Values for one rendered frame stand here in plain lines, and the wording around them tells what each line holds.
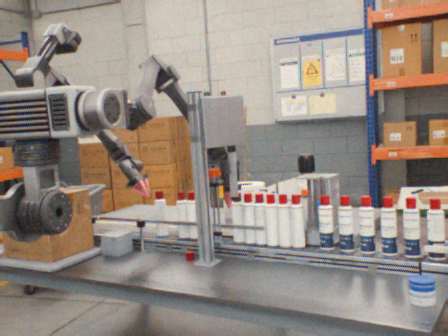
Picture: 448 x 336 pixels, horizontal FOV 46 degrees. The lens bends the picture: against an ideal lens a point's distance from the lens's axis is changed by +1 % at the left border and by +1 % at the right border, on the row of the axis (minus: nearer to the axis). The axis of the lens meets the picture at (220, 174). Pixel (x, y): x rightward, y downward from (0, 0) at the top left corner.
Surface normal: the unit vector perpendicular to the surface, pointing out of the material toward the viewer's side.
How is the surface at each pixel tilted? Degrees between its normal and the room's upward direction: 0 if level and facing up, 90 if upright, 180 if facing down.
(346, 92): 90
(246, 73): 90
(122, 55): 90
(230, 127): 90
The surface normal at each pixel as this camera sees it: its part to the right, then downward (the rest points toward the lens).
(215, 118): 0.40, 0.08
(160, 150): -0.27, 0.14
